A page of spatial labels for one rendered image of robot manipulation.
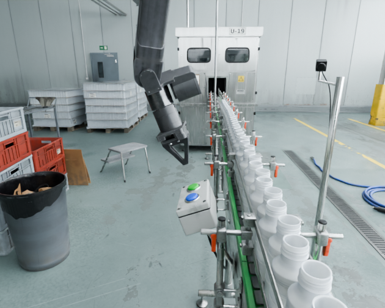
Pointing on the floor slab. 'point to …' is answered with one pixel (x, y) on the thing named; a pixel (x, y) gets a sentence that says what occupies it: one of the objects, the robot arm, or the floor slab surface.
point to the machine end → (234, 92)
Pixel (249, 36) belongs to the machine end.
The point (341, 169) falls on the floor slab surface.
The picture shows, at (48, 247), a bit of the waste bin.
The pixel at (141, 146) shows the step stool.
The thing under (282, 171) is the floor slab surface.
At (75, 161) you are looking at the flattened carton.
